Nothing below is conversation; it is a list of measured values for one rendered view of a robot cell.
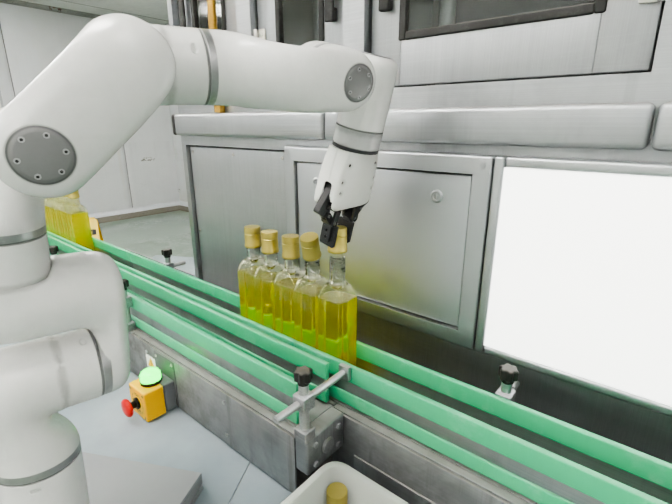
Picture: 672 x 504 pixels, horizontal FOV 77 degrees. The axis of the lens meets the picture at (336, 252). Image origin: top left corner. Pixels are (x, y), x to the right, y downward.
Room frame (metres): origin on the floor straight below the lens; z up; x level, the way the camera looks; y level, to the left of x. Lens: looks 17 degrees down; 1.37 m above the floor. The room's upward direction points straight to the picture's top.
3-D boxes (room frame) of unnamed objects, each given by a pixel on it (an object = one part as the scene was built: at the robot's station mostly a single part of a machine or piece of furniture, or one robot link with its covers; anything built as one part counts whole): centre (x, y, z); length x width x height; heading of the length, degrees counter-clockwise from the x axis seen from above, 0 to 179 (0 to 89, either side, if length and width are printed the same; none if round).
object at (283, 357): (1.21, 0.69, 0.93); 1.75 x 0.01 x 0.08; 50
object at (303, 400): (0.58, 0.03, 0.95); 0.17 x 0.03 x 0.12; 140
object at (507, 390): (0.58, -0.28, 0.94); 0.07 x 0.04 x 0.13; 140
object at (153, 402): (0.80, 0.41, 0.79); 0.07 x 0.07 x 0.07; 50
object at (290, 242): (0.79, 0.09, 1.14); 0.04 x 0.04 x 0.04
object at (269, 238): (0.82, 0.13, 1.14); 0.04 x 0.04 x 0.04
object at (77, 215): (1.48, 0.92, 1.02); 0.06 x 0.06 x 0.28; 50
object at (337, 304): (0.71, 0.00, 0.99); 0.06 x 0.06 x 0.21; 50
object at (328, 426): (0.59, 0.02, 0.85); 0.09 x 0.04 x 0.07; 140
